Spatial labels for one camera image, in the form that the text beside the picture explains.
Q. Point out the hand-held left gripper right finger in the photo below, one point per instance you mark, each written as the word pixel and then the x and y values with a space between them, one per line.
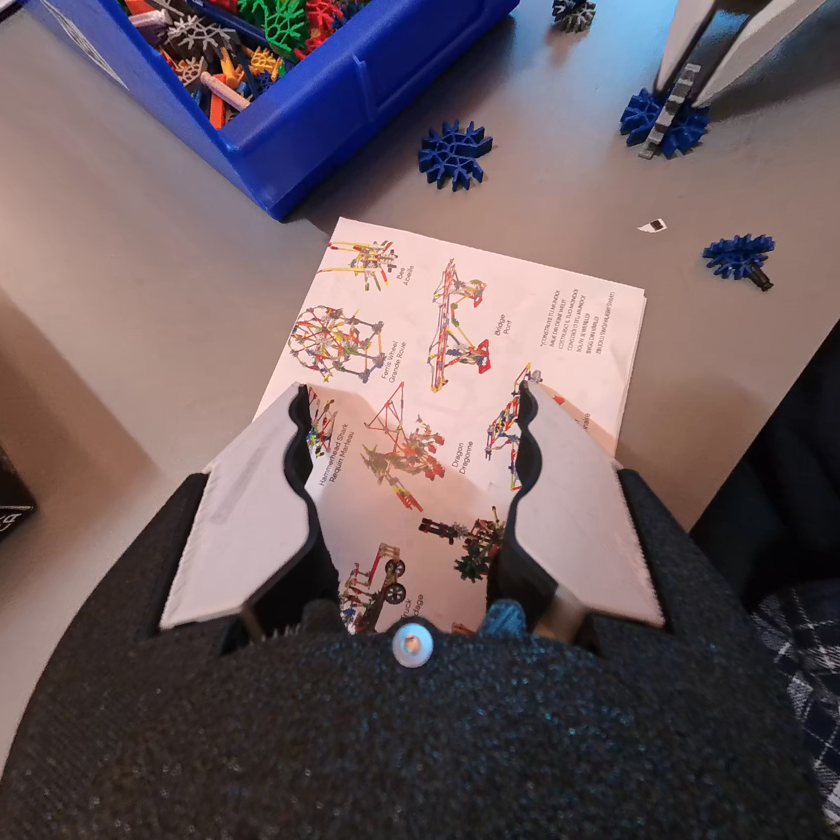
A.
pixel 584 525

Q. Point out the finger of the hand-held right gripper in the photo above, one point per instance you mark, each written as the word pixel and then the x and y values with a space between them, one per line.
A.
pixel 775 33
pixel 680 40

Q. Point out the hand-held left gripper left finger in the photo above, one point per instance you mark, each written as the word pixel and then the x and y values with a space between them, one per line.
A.
pixel 243 512

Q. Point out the small blue toy piece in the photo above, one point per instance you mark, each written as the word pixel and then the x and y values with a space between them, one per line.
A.
pixel 574 13
pixel 663 129
pixel 735 253
pixel 456 155

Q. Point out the paper sheet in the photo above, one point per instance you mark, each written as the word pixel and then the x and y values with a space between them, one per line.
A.
pixel 525 341

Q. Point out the small white paper scrap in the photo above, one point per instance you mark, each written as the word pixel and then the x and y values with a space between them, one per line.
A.
pixel 652 226

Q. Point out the person's dark printed shirt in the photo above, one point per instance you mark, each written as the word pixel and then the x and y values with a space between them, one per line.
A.
pixel 788 473

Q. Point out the black box with red print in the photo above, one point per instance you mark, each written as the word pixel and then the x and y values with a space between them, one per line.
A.
pixel 13 492

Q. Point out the small black toy piece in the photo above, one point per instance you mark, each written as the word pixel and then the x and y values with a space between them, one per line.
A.
pixel 763 280

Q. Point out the person's plaid shirt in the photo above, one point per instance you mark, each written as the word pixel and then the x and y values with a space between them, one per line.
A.
pixel 803 683

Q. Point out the blue plastic bin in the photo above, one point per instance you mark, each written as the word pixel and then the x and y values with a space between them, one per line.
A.
pixel 355 79

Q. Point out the pile of colourful toy pieces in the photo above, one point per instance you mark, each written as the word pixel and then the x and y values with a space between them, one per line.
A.
pixel 250 46

